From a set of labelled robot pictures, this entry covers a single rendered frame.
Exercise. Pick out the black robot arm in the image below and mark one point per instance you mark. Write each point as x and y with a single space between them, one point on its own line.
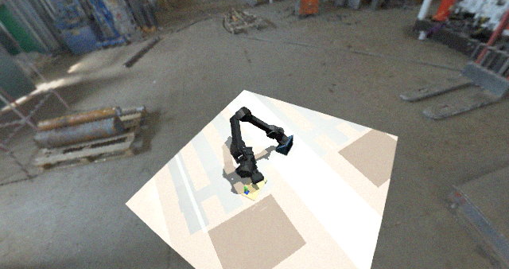
238 147

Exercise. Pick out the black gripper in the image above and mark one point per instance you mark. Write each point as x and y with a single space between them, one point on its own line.
256 176

